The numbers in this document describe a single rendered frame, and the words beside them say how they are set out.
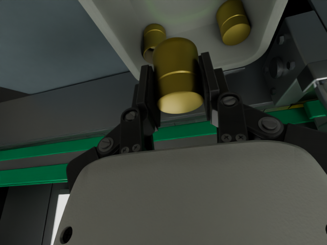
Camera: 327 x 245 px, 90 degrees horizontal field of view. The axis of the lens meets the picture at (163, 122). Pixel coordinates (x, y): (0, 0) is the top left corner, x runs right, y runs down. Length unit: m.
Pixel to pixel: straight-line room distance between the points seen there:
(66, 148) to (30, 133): 0.10
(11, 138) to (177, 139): 0.39
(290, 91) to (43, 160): 0.47
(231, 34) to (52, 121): 0.38
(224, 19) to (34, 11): 0.26
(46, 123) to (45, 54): 0.15
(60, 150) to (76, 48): 0.21
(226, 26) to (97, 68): 0.26
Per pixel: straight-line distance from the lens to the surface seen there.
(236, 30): 0.25
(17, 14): 0.35
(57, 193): 0.64
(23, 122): 0.51
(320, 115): 0.31
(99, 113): 0.36
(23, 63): 0.43
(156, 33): 0.26
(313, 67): 0.21
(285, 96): 0.28
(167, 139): 0.30
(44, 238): 0.71
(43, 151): 0.46
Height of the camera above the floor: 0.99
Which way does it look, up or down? 21 degrees down
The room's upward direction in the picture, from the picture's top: 177 degrees clockwise
